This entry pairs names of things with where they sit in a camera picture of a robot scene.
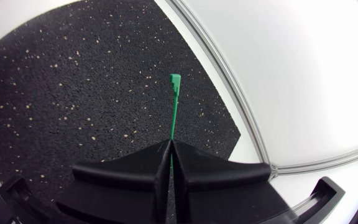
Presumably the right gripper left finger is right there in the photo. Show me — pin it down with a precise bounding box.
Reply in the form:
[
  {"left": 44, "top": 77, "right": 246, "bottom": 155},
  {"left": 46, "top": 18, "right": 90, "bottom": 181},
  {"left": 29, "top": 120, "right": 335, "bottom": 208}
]
[{"left": 56, "top": 139, "right": 172, "bottom": 224}]

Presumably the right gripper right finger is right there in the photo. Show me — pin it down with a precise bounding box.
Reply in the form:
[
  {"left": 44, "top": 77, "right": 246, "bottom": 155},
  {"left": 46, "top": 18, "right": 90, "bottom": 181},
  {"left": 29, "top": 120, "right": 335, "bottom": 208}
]
[{"left": 171, "top": 139, "right": 298, "bottom": 224}]

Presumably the green cable tie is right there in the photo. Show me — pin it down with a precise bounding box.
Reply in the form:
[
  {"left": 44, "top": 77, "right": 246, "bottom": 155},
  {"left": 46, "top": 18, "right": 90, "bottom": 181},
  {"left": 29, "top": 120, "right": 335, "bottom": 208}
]
[{"left": 169, "top": 73, "right": 182, "bottom": 175}]

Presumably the black speckled mat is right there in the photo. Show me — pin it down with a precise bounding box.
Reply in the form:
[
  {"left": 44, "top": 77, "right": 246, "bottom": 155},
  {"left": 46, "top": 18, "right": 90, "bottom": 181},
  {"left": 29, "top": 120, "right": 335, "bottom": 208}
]
[{"left": 0, "top": 0, "right": 242, "bottom": 218}]

